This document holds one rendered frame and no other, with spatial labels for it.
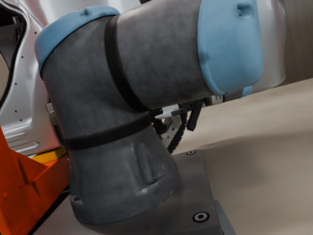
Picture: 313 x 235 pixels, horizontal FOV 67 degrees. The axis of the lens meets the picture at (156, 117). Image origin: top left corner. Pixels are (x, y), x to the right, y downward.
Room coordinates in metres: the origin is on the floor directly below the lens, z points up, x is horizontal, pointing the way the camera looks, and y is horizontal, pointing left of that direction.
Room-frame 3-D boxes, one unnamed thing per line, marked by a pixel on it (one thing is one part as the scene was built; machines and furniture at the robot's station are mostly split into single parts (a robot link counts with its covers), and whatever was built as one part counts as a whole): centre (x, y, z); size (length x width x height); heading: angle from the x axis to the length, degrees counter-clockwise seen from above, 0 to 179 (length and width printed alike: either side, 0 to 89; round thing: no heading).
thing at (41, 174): (1.21, 0.67, 0.69); 0.52 x 0.17 x 0.35; 178
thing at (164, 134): (0.86, 0.00, 0.83); 0.04 x 0.04 x 0.16
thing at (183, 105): (0.86, -0.14, 0.86); 0.12 x 0.08 x 0.09; 88
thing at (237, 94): (0.86, -0.30, 0.85); 0.11 x 0.08 x 0.09; 88
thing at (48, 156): (1.38, 0.67, 0.70); 0.14 x 0.14 x 0.05; 88
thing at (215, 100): (0.86, -0.22, 0.85); 0.08 x 0.05 x 0.08; 178
